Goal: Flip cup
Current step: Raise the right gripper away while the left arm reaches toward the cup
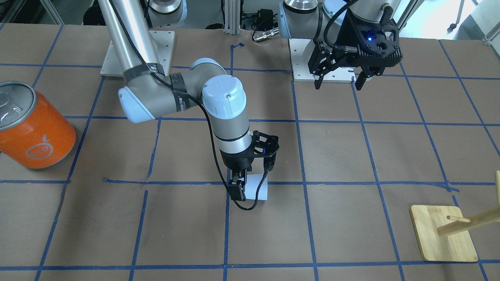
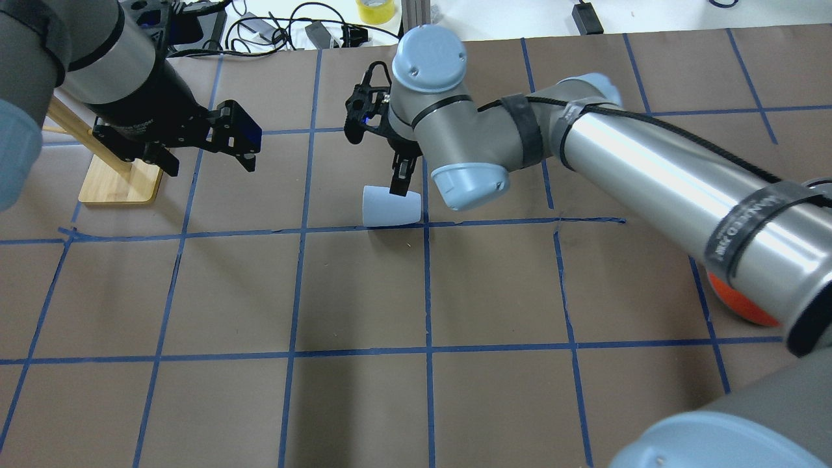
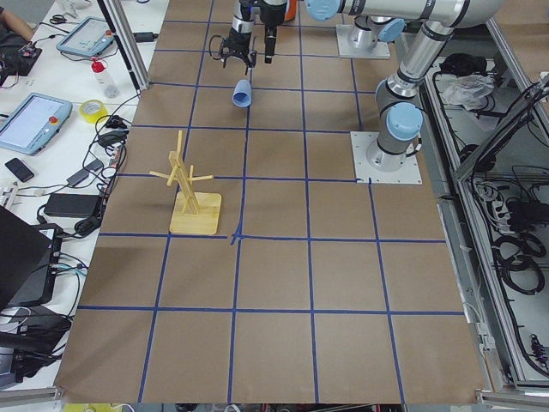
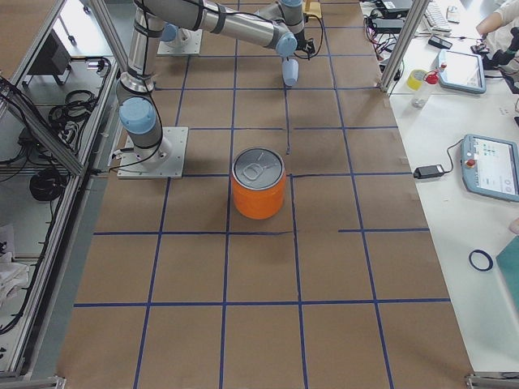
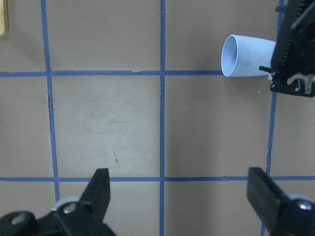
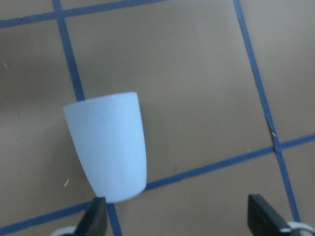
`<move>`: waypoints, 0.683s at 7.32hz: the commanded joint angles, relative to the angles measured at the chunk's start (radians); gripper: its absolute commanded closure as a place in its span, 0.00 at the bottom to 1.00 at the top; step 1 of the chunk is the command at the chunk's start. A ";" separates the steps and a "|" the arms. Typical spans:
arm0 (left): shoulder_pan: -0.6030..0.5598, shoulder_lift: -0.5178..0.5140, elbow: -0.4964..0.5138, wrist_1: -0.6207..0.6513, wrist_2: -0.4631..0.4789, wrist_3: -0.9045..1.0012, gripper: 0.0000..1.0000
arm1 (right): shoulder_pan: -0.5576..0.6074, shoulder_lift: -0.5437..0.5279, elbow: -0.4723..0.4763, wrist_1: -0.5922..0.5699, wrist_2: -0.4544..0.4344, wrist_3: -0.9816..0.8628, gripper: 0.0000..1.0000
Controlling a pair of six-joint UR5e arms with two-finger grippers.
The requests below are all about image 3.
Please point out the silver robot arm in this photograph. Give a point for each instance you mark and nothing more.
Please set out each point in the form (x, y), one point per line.
(246, 12)
(401, 120)

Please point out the teach pendant near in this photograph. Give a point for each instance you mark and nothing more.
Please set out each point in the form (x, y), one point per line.
(34, 123)

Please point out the aluminium frame post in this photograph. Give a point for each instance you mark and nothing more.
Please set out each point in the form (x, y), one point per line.
(117, 21)

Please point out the black power adapter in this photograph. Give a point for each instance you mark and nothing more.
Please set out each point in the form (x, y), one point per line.
(71, 205)

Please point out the crumpled white cloth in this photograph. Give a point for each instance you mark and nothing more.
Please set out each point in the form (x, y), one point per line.
(471, 91)

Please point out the yellow tape roll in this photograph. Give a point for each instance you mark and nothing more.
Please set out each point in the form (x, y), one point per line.
(93, 111)

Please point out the wooden cup rack stand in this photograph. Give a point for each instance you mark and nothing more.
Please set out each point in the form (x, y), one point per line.
(193, 212)

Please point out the red cap squeeze bottle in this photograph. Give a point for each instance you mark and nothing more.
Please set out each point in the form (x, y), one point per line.
(104, 79)

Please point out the teach pendant far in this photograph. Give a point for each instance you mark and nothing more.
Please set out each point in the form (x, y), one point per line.
(90, 38)

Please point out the large orange can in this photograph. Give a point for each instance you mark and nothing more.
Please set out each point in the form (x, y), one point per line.
(291, 10)

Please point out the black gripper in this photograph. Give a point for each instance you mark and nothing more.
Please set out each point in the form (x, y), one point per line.
(271, 15)
(238, 36)

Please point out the black scissors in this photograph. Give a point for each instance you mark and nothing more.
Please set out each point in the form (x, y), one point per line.
(57, 19)

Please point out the teach pendant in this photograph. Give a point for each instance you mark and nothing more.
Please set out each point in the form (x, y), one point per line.
(34, 123)
(90, 38)

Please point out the black smartphone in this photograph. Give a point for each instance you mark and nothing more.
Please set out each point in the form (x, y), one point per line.
(19, 169)

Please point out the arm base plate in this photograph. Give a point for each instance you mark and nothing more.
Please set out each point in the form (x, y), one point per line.
(373, 166)
(355, 42)

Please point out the black laptop computer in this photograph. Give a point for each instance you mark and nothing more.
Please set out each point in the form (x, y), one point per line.
(28, 254)

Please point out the light blue plastic cup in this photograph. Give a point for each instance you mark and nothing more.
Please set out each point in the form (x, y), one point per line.
(242, 94)

